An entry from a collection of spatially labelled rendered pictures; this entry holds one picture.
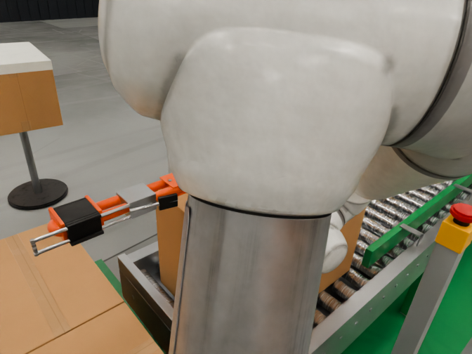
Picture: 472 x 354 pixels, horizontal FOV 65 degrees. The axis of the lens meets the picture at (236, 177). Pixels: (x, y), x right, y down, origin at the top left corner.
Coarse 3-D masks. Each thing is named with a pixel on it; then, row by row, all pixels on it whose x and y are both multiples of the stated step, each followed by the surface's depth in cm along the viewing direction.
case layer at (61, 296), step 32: (0, 256) 142; (32, 256) 143; (64, 256) 143; (0, 288) 128; (32, 288) 129; (64, 288) 130; (96, 288) 131; (0, 320) 117; (32, 320) 118; (64, 320) 118; (96, 320) 119; (128, 320) 120; (0, 352) 108; (32, 352) 108; (64, 352) 109; (96, 352) 110; (128, 352) 110; (160, 352) 111
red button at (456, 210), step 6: (456, 204) 97; (462, 204) 97; (450, 210) 96; (456, 210) 95; (462, 210) 95; (468, 210) 95; (456, 216) 94; (462, 216) 93; (468, 216) 93; (456, 222) 96; (462, 222) 95; (468, 222) 93
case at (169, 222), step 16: (176, 208) 107; (160, 224) 119; (176, 224) 110; (352, 224) 127; (160, 240) 123; (176, 240) 113; (352, 240) 133; (160, 256) 127; (176, 256) 117; (352, 256) 140; (160, 272) 131; (176, 272) 120; (336, 272) 136; (320, 288) 131
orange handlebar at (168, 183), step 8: (168, 176) 92; (152, 184) 90; (160, 184) 90; (168, 184) 89; (176, 184) 89; (160, 192) 87; (168, 192) 88; (176, 192) 89; (184, 192) 91; (104, 200) 83; (112, 200) 83; (104, 208) 82; (112, 208) 80; (128, 208) 82; (104, 216) 78; (112, 216) 80; (48, 224) 75; (56, 224) 75
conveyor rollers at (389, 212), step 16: (416, 192) 199; (432, 192) 201; (464, 192) 205; (368, 208) 183; (384, 208) 185; (400, 208) 188; (416, 208) 184; (448, 208) 188; (368, 224) 173; (384, 224) 177; (432, 224) 178; (368, 240) 164; (416, 240) 167; (384, 256) 152; (144, 272) 138; (352, 272) 143; (368, 272) 146; (160, 288) 132; (336, 288) 137; (320, 304) 133; (336, 304) 129; (320, 320) 123
